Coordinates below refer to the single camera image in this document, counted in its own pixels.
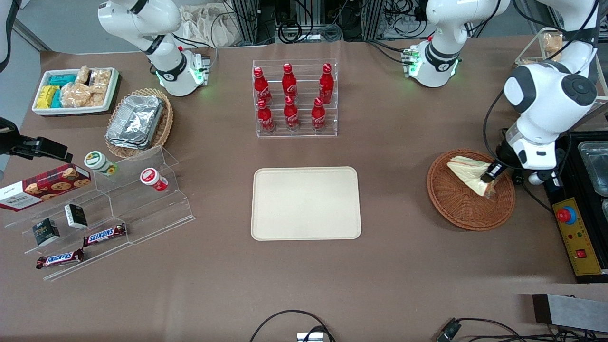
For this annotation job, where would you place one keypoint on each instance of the brown chocolate bar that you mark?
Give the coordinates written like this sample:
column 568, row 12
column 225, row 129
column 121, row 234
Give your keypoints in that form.
column 104, row 234
column 60, row 259

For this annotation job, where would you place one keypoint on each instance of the beige cloth bag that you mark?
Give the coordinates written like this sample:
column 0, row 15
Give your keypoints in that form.
column 209, row 26

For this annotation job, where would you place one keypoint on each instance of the silver metal connector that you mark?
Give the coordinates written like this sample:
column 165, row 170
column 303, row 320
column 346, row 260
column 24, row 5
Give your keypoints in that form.
column 308, row 338

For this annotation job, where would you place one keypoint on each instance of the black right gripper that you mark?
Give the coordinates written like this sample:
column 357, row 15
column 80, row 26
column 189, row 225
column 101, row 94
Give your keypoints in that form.
column 14, row 143

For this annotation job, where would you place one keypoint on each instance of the light oval wicker basket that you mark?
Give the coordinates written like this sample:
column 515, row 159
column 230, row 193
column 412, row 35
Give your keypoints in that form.
column 166, row 123

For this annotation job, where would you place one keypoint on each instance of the grey flat box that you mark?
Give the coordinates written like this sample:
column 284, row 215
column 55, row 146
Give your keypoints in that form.
column 570, row 313

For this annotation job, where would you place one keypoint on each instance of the clear pastry bag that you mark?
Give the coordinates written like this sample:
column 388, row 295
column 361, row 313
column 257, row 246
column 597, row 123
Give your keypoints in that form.
column 552, row 42

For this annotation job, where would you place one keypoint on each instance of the clear cracker bag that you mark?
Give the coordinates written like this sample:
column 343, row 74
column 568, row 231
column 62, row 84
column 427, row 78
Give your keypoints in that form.
column 100, row 80
column 99, row 99
column 76, row 95
column 83, row 75

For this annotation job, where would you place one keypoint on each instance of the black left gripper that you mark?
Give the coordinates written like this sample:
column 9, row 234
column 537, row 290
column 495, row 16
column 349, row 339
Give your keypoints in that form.
column 504, row 156

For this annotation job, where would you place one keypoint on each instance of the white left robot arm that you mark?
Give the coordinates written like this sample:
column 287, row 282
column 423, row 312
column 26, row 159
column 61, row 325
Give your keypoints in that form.
column 536, row 95

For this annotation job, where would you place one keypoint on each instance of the green lid yogurt cup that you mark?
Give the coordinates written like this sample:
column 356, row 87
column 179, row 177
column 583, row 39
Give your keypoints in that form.
column 97, row 161

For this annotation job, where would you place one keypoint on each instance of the aluminium frame post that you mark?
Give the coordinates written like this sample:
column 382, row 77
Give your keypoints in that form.
column 373, row 19
column 246, row 21

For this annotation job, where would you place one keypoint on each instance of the aluminium foil tray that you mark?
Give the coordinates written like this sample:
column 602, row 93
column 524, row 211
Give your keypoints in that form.
column 128, row 145
column 135, row 118

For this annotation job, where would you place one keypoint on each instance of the teal snack pack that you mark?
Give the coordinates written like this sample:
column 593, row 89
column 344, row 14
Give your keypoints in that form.
column 61, row 80
column 56, row 99

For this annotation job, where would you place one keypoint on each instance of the black sealing machine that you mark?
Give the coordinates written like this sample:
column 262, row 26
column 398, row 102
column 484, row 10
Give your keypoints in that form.
column 584, row 228

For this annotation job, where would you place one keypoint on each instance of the yellow snack pack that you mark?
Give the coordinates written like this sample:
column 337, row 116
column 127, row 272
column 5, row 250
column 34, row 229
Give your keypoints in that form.
column 46, row 96

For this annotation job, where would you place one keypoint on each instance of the triangular sandwich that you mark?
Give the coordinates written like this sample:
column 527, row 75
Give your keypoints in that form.
column 468, row 171

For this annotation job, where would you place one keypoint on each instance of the brown round wicker basket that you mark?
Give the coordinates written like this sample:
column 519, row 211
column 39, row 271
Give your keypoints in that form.
column 456, row 209

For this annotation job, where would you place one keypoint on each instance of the steel pan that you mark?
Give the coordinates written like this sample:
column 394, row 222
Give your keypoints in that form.
column 596, row 166

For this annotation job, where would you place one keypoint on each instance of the white rectangular snack tray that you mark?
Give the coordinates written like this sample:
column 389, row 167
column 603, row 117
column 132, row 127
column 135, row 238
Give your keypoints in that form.
column 71, row 111

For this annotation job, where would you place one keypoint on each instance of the red lid yogurt cup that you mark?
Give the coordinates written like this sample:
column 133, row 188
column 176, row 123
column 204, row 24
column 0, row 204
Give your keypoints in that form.
column 152, row 178

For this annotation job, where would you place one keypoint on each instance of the red cola bottle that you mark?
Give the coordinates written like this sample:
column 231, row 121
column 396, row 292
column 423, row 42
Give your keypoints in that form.
column 291, row 116
column 261, row 88
column 318, row 116
column 265, row 118
column 326, row 85
column 289, row 83

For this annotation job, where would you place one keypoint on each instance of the beige plastic tray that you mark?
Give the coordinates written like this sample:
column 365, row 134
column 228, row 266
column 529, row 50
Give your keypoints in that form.
column 304, row 204

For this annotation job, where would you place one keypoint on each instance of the clear acrylic bottle rack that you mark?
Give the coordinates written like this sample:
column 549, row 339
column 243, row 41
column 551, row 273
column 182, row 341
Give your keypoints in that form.
column 306, row 71

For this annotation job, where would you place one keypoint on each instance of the clear acrylic stepped stand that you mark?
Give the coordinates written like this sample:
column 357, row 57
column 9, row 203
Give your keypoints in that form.
column 156, row 213

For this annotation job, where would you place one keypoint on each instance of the black and white small box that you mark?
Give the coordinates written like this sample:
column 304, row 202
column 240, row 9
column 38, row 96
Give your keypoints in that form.
column 76, row 216

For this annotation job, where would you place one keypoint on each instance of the red emergency stop button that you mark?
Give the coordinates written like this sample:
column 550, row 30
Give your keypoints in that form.
column 566, row 215

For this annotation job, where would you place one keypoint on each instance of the red cookie box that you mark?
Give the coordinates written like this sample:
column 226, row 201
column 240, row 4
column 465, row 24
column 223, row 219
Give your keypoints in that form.
column 45, row 187

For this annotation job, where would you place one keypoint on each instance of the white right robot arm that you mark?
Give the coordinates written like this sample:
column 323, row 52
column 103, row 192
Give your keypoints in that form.
column 142, row 28

